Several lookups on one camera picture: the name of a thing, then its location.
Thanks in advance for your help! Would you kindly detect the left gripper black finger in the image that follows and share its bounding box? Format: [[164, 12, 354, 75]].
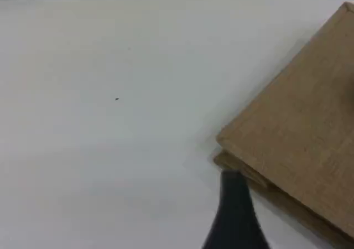
[[201, 168, 270, 249]]

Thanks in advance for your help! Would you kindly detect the brown burlap bag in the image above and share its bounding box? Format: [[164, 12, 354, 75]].
[[212, 1, 354, 246]]

